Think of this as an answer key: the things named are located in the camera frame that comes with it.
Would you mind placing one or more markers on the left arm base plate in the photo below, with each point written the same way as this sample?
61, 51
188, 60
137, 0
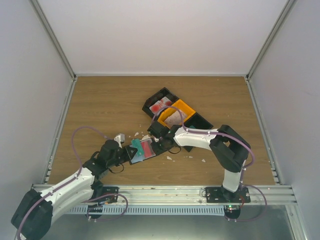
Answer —
105, 195

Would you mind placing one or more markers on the black bin with cards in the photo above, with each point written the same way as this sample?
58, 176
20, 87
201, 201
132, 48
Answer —
157, 96

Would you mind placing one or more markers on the black bin with teal item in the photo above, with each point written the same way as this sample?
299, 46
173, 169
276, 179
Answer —
198, 122

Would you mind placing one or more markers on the black card holder wallet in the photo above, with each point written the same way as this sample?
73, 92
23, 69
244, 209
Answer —
139, 159

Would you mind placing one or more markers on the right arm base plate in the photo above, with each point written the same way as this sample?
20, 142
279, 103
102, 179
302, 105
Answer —
221, 195

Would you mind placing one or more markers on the stack of red white cards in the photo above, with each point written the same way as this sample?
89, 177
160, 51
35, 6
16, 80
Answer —
160, 104

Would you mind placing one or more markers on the left frame post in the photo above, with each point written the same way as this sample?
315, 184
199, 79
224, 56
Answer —
52, 36

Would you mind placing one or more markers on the slotted cable duct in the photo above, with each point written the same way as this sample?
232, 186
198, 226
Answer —
196, 210

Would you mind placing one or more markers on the aluminium rail front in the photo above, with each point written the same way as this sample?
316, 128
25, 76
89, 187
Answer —
191, 195

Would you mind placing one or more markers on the teal credit card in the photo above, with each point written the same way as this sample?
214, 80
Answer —
136, 143

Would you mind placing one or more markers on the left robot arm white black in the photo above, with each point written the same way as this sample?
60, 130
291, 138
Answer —
39, 209

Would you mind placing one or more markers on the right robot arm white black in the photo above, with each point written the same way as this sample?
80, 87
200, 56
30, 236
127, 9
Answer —
229, 148

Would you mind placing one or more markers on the right frame post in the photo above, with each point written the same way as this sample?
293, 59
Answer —
288, 6

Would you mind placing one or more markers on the yellow bin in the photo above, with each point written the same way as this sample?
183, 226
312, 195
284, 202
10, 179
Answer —
181, 106

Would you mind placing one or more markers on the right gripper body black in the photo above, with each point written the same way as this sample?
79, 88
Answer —
161, 149

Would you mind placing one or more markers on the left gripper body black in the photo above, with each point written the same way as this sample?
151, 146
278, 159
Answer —
120, 159

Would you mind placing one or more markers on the frame post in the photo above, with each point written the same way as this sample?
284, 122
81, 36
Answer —
52, 36
288, 6

